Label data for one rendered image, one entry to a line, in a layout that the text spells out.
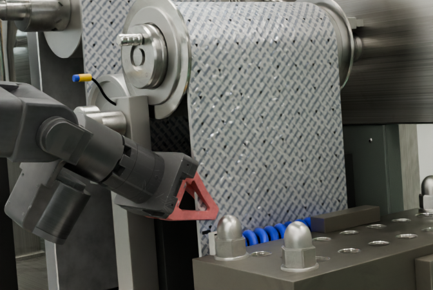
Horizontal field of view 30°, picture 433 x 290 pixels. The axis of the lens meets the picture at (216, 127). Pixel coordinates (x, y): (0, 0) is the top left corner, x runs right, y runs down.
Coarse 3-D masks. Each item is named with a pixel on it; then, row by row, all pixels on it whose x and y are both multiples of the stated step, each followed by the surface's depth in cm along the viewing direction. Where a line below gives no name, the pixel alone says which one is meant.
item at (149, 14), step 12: (144, 12) 94; (156, 12) 92; (132, 24) 97; (156, 24) 92; (168, 24) 90; (168, 36) 91; (336, 36) 104; (168, 48) 91; (168, 60) 91; (168, 72) 91; (168, 84) 91; (156, 96) 94; (168, 96) 92
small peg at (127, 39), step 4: (120, 36) 90; (124, 36) 90; (128, 36) 91; (132, 36) 91; (136, 36) 91; (140, 36) 92; (116, 40) 91; (120, 40) 90; (124, 40) 90; (128, 40) 91; (132, 40) 91; (136, 40) 91; (140, 40) 92; (120, 44) 91; (124, 44) 91; (128, 44) 91; (132, 44) 91; (136, 44) 92; (140, 44) 92
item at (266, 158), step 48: (240, 96) 94; (288, 96) 99; (336, 96) 103; (192, 144) 90; (240, 144) 94; (288, 144) 99; (336, 144) 103; (240, 192) 94; (288, 192) 99; (336, 192) 103
